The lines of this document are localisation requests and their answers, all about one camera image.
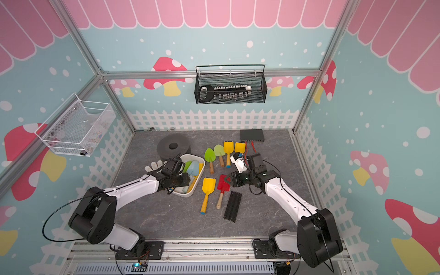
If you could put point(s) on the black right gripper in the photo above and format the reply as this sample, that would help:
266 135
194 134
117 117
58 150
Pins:
235 179

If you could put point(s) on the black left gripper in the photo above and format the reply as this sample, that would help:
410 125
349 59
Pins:
185 180

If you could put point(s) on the red trowel wooden handle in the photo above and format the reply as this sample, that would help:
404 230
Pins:
223 186

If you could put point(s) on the green plastic shovel yellow handle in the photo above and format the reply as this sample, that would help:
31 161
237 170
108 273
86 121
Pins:
186 166

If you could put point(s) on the light blue plastic shovel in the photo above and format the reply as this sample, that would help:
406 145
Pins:
193 171

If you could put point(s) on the yellow plastic shovel blue cap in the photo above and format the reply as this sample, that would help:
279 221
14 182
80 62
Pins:
228 149

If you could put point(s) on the bright green trowel wooden handle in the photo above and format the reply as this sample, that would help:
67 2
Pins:
210 158

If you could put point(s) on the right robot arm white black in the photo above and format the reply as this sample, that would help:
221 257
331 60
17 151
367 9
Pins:
316 240

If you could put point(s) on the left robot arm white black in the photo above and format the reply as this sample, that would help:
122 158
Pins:
94 217

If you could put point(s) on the white plastic storage box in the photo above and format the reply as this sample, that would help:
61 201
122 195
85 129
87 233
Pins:
186 158

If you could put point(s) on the white knit work glove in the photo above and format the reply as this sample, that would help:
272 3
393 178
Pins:
153 166

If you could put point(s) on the black aluminium extrusion bar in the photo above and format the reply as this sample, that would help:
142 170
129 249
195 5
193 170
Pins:
232 207

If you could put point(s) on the small green circuit board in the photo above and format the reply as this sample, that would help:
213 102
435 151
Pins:
138 267

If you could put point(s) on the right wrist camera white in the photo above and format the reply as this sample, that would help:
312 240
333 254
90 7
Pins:
238 160

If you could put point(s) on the black network switch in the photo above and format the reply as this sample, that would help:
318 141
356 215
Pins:
251 135

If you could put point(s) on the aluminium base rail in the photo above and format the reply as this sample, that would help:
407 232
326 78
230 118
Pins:
199 256

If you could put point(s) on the black socket set rail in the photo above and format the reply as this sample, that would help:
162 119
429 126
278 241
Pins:
209 93

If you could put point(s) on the black wire mesh wall basket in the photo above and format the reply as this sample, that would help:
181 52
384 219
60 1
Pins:
230 84

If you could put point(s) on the white wire mesh wall basket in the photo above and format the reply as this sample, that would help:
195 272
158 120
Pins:
76 127

